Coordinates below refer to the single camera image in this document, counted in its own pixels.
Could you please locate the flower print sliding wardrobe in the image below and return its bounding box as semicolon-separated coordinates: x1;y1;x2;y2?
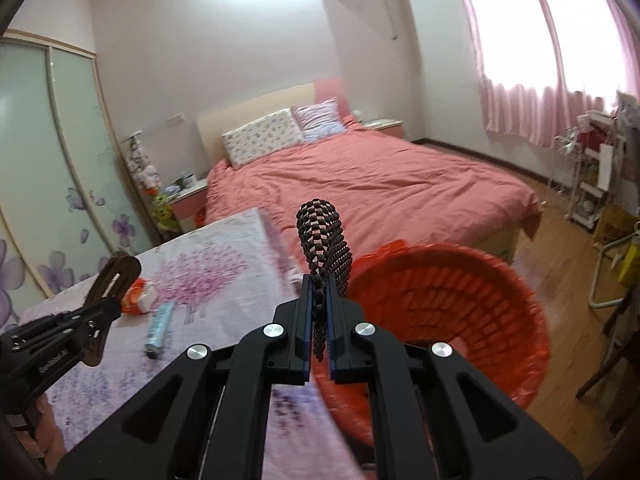
0;30;156;311

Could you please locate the red plastic basket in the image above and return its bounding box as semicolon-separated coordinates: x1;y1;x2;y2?
312;242;551;453

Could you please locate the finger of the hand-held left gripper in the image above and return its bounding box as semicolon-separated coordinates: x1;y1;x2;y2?
84;255;142;320
77;305;124;367

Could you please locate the floral white pillow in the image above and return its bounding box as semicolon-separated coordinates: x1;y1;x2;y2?
221;108;305;170

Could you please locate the light blue cracker packet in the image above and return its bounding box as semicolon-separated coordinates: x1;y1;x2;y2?
145;301;176;359

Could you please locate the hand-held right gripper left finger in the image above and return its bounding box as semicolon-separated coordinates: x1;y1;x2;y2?
54;274;316;480

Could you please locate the pink curtain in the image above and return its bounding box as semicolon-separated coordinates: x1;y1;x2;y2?
447;0;640;148

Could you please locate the bed with coral duvet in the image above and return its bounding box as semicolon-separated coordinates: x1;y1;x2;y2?
205;115;546;266

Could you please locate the brown cardboard box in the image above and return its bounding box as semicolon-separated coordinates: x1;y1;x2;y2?
595;205;636;250

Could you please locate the striped pink pillow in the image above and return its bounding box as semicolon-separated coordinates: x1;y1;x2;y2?
291;99;348;143

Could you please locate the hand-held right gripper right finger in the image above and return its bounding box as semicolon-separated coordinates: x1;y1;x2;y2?
324;280;583;480

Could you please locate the pink white nightstand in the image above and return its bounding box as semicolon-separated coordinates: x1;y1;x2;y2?
362;119;405;138
167;180;210;233

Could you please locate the clear tube of plush toys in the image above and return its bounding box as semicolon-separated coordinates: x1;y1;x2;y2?
122;132;181;246

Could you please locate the beige pink headboard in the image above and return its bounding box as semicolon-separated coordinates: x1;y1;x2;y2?
196;77;353;176

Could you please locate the white metal frame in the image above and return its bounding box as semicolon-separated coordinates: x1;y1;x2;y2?
587;237;640;311

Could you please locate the white wire rack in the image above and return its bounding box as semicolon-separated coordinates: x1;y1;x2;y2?
550;130;621;233

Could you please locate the white orange noodle cup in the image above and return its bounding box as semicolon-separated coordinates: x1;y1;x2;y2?
121;277;157;315

